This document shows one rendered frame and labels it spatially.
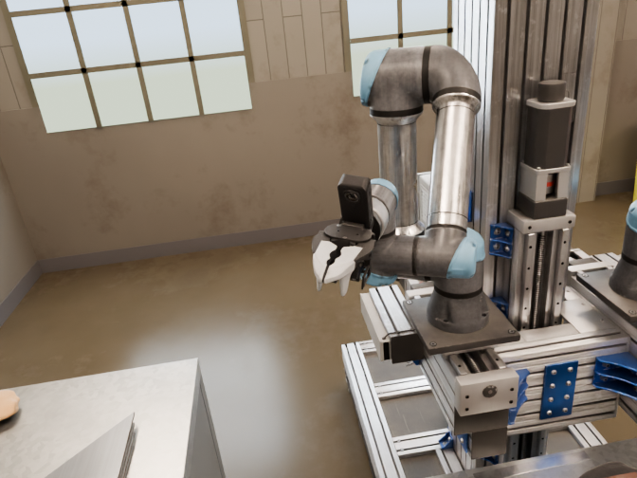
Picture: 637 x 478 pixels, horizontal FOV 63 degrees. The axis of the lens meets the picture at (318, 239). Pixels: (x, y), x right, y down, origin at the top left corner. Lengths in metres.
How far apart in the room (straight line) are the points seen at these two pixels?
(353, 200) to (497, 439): 0.83
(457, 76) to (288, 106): 3.08
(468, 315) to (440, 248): 0.37
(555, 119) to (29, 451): 1.30
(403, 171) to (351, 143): 3.06
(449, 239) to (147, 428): 0.69
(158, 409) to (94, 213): 3.39
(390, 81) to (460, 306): 0.54
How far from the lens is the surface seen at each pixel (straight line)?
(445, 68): 1.09
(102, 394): 1.28
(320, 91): 4.10
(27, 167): 4.49
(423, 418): 2.27
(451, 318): 1.28
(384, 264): 0.96
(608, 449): 1.61
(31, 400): 1.35
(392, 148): 1.15
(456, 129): 1.04
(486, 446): 1.42
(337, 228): 0.79
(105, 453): 1.09
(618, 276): 1.53
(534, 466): 1.51
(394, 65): 1.11
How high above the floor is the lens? 1.78
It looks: 24 degrees down
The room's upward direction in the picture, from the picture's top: 6 degrees counter-clockwise
